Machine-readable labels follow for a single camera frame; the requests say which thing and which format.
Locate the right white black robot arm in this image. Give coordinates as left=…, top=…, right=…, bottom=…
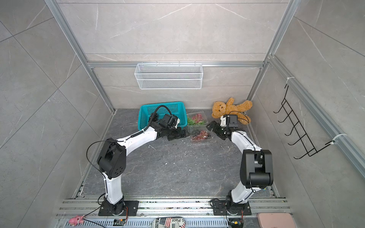
left=206, top=115, right=274, bottom=206

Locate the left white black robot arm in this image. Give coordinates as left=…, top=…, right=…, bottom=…
left=97, top=114, right=189, bottom=206

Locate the white wire mesh shelf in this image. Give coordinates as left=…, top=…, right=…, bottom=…
left=135, top=63, right=203, bottom=90

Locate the clear clamshell container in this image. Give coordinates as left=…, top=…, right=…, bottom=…
left=189, top=125, right=212, bottom=142
left=187, top=112, right=208, bottom=126

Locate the red grape bunch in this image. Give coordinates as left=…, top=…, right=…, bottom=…
left=191, top=130, right=211, bottom=142
left=192, top=113, right=205, bottom=124

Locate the brown teddy bear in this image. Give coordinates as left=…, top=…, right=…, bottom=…
left=212, top=97, right=253, bottom=125

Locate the black wire hook rack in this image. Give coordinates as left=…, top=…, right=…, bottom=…
left=273, top=84, right=335, bottom=160

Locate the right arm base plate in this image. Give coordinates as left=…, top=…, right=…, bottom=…
left=209, top=199, right=252, bottom=216

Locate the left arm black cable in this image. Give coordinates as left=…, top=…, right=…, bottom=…
left=82, top=104, right=173, bottom=228

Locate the pink plush toy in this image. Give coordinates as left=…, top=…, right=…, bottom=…
left=68, top=216, right=84, bottom=227

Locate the pink pad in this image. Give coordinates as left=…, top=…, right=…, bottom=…
left=257, top=213, right=297, bottom=228

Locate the green grape bunch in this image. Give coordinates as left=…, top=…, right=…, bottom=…
left=187, top=117, right=206, bottom=126

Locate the teal plastic basket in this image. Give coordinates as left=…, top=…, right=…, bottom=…
left=138, top=102, right=187, bottom=130

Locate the flag pattern object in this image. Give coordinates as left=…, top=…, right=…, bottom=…
left=152, top=217, right=186, bottom=228

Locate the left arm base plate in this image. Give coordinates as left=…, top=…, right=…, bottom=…
left=98, top=200, right=139, bottom=216

